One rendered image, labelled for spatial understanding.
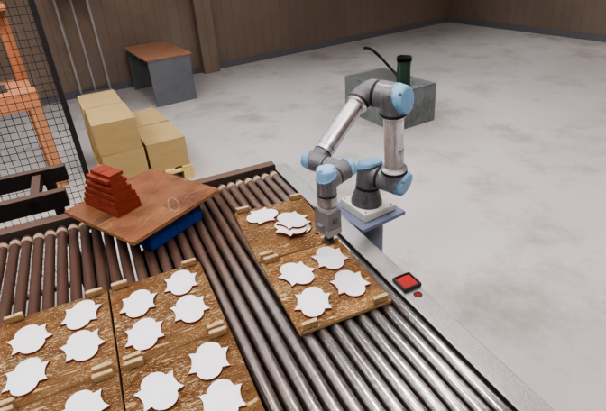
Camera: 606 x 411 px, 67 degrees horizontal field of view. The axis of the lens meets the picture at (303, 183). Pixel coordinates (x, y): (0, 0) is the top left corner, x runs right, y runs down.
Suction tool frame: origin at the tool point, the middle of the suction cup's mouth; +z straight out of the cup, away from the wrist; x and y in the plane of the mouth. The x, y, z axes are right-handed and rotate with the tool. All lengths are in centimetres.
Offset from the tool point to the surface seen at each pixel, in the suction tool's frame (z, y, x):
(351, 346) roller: 10.8, 37.4, -21.2
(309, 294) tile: 8.0, 12.2, -18.8
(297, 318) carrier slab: 9.1, 18.0, -28.5
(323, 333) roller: 10.9, 27.6, -24.8
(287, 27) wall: 50, -678, 431
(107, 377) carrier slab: 8, 2, -87
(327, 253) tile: 8.0, -2.3, 0.9
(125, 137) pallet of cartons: 46, -298, -1
